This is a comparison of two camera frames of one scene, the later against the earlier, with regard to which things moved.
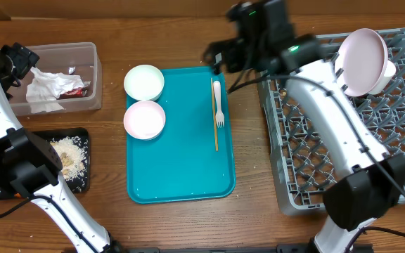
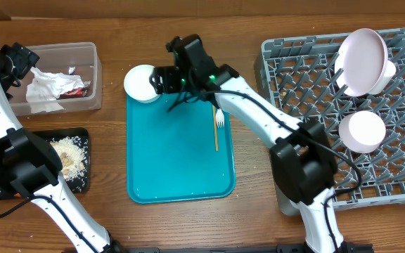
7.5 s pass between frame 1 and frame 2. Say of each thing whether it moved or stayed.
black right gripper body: moved
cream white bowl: stayed
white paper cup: stayed
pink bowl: moved
